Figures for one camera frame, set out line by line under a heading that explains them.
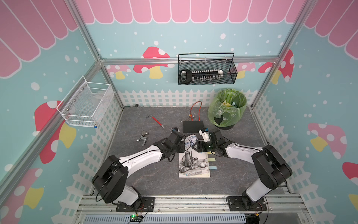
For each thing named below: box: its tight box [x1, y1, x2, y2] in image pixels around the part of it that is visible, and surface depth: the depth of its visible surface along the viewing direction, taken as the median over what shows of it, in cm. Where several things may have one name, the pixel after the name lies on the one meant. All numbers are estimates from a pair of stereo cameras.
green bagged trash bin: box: [207, 88, 248, 130], surface depth 96 cm
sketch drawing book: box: [179, 133, 211, 179], surface depth 86 cm
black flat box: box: [183, 120, 204, 133], surface depth 109 cm
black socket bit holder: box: [179, 69, 224, 84], surface depth 91 cm
